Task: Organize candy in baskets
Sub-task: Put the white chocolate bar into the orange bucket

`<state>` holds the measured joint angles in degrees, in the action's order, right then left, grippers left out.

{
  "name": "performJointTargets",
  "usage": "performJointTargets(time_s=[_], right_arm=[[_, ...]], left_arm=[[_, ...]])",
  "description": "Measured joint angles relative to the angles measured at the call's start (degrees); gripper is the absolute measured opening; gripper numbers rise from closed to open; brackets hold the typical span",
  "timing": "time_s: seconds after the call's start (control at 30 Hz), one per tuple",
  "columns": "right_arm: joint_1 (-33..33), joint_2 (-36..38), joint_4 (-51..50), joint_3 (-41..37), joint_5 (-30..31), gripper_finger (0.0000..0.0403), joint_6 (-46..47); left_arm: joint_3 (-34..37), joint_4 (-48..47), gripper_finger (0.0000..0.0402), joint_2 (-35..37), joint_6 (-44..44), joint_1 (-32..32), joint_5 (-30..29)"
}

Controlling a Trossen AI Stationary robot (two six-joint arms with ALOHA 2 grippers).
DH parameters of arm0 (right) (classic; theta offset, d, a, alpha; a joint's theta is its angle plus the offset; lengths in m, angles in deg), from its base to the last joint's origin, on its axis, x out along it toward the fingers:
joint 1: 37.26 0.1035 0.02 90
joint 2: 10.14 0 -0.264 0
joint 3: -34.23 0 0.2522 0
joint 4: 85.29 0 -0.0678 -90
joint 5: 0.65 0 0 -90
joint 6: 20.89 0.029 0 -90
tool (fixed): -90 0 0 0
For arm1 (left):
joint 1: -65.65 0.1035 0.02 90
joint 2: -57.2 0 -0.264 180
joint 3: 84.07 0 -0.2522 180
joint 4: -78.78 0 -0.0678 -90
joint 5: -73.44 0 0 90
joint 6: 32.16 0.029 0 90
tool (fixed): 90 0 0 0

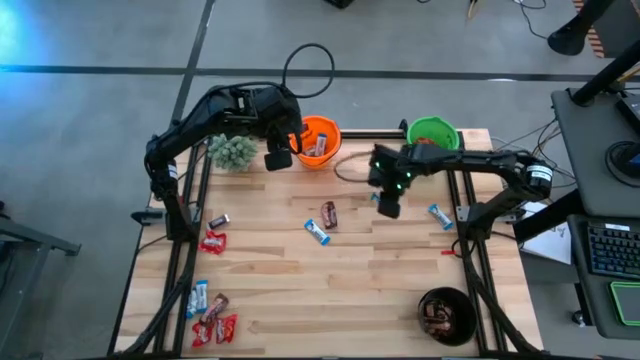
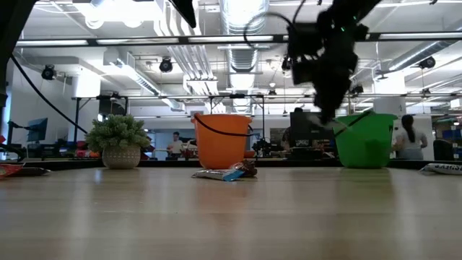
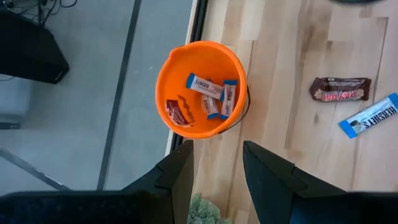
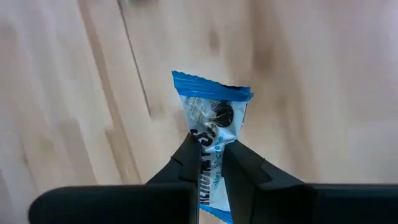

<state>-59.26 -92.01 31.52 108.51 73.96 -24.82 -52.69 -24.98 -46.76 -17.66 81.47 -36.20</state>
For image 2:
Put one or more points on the black office chair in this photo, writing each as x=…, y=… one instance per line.
x=444, y=150

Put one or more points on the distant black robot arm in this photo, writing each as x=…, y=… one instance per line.
x=265, y=146

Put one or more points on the green plastic bucket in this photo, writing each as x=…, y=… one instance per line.
x=364, y=144

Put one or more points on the monitor on arm mount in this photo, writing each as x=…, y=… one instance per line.
x=38, y=129

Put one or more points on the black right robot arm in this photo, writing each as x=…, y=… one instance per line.
x=355, y=9

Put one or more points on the red Skittles candy bag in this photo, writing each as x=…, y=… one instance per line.
x=10, y=169

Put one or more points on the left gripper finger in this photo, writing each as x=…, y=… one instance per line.
x=186, y=12

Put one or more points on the black ceiling spotlight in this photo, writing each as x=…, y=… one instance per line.
x=166, y=65
x=48, y=72
x=358, y=89
x=427, y=62
x=286, y=64

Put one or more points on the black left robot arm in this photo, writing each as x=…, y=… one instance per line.
x=11, y=29

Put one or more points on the black overhead frame beam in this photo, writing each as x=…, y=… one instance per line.
x=144, y=38

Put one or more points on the artificial green potted plant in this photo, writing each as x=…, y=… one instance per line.
x=117, y=137

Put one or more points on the brown candy bars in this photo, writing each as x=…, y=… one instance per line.
x=248, y=168

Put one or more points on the silver ceiling air duct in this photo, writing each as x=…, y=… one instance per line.
x=249, y=54

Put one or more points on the orange plastic bucket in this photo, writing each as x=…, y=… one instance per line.
x=220, y=144

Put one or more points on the person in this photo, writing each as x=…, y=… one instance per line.
x=409, y=141
x=297, y=109
x=176, y=144

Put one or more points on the black computer monitor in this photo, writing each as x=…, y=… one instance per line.
x=307, y=133

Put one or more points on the small dark chocolate bar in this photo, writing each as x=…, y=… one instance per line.
x=34, y=171

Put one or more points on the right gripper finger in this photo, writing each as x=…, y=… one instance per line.
x=330, y=106

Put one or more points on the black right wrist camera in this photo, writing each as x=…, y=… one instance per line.
x=303, y=39

